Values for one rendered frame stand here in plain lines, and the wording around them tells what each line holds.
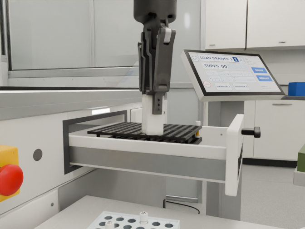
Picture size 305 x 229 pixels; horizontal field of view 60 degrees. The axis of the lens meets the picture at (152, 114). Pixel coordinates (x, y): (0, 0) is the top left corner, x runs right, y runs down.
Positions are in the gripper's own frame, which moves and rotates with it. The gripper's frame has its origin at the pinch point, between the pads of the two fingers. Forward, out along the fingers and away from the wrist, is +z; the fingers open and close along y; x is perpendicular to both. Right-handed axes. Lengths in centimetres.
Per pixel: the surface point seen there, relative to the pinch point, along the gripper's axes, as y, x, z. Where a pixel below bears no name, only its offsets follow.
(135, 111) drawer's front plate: 34.9, -6.5, 1.6
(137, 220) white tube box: -7.3, 4.6, 15.5
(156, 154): 0.5, -1.1, 7.4
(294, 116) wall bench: 202, -253, 18
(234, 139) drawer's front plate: -9.6, -10.5, 3.3
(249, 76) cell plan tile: 73, -80, -15
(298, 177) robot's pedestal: 11, -48, 19
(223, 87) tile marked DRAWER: 67, -60, -8
